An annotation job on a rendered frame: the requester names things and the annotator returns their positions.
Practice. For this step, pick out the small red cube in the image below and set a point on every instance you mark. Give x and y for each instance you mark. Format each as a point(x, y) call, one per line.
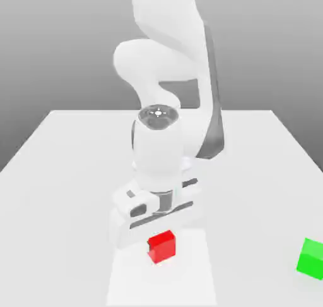
point(163, 247)

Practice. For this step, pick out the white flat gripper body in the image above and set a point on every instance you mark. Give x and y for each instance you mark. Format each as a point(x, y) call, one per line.
point(161, 225)

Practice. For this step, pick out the small green cube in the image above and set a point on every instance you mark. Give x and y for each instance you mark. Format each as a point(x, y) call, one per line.
point(311, 259)

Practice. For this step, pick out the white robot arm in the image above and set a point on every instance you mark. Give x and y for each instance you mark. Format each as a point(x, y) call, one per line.
point(161, 147)

